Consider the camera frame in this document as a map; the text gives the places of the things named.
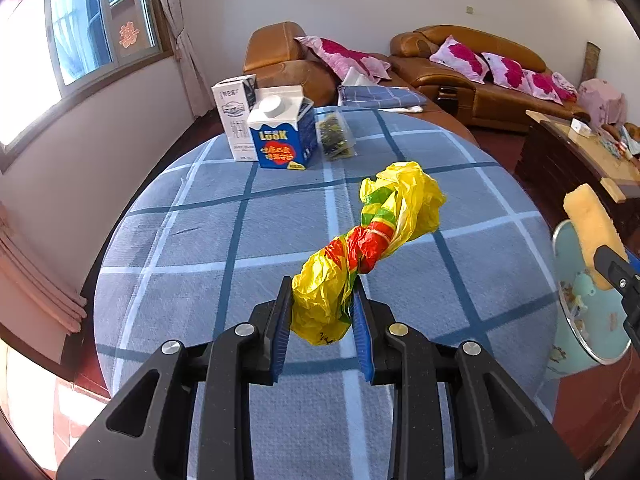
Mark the light teal trash bin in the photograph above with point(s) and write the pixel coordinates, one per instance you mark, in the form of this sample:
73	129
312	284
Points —
595	320

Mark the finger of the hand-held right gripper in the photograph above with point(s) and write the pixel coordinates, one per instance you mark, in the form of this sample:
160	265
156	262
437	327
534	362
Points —
612	265

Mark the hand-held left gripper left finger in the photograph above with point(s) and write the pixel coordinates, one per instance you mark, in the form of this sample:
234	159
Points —
282	330

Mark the brown leather chaise sofa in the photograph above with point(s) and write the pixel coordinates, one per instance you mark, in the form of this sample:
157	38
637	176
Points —
280	75

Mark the pink floral pillow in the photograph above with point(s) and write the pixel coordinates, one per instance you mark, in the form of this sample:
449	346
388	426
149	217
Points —
566	89
460	57
507	72
542	85
340	55

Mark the green snack packet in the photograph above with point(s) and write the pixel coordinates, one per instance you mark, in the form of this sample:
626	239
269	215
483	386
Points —
334	135

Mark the white paper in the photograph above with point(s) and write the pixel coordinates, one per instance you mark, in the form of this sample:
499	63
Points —
356	77

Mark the pink cloth cover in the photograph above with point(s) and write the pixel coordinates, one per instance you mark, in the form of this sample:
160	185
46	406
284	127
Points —
602	102

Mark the blue and white carton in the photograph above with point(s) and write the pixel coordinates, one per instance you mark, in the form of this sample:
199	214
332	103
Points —
280	145

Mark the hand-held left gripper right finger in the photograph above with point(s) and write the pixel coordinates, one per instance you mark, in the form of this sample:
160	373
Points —
361	340

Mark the blue plaid tablecloth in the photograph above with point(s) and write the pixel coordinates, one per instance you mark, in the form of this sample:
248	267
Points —
225	260

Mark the yellow sponge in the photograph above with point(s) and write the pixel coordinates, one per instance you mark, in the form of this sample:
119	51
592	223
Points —
590	225

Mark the window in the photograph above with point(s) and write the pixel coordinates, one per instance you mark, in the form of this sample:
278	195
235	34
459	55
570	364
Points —
80	35

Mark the wall hanging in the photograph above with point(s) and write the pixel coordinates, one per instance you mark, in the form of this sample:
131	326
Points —
592	62

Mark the pink curtain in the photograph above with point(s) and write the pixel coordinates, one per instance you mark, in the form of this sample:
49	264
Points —
35	285
185	50

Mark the yellow plastic bag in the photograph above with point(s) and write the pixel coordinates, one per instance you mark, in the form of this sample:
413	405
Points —
400	200

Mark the wooden coffee table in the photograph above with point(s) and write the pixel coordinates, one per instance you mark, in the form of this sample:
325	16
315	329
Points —
555	170

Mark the red window decal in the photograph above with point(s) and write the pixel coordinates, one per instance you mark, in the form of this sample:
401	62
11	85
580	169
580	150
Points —
128	34

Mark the folded blue plaid blanket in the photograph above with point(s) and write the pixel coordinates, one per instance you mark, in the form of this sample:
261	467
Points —
380	96

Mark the small white box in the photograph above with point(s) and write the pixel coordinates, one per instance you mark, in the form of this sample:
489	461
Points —
581	127

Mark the white milk carton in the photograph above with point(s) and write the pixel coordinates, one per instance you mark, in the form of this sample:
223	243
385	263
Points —
232	115

